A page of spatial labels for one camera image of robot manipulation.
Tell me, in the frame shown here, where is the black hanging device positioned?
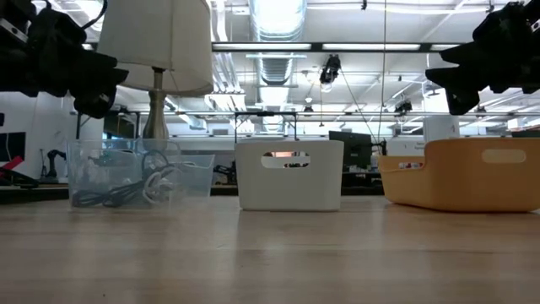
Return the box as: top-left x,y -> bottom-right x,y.
318,53 -> 343,86

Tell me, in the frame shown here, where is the white shade table lamp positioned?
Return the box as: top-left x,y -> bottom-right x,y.
95,0 -> 215,153

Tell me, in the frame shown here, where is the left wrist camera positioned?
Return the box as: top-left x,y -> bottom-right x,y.
0,17 -> 30,46

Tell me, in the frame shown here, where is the silver ceiling air duct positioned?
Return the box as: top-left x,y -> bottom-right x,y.
248,0 -> 310,86

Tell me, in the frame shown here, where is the black background rack frame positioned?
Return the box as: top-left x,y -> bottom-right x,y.
233,110 -> 299,143

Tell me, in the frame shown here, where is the black computer monitor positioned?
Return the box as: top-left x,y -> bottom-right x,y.
328,130 -> 374,172

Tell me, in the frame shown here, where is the black arm cable loom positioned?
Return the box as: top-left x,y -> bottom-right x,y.
81,0 -> 107,31

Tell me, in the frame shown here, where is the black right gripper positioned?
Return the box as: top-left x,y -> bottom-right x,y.
424,0 -> 540,117

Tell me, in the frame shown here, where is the black aluminium table frame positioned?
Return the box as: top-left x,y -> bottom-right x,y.
210,184 -> 386,198

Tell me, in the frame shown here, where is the clear plastic bin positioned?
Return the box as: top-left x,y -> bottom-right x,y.
66,138 -> 216,209

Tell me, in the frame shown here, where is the white plastic bin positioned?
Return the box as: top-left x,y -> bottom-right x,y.
234,139 -> 345,213

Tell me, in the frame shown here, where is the black cable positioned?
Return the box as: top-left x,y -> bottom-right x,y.
71,149 -> 187,209

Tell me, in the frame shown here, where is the white cable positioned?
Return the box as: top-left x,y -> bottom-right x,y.
140,167 -> 179,206

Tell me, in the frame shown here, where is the long ceiling light strip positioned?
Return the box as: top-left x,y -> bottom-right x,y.
210,41 -> 462,54

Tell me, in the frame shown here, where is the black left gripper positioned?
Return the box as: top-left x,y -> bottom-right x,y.
0,0 -> 130,120

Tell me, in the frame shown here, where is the orange plastic bin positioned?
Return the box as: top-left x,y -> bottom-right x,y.
376,136 -> 540,214

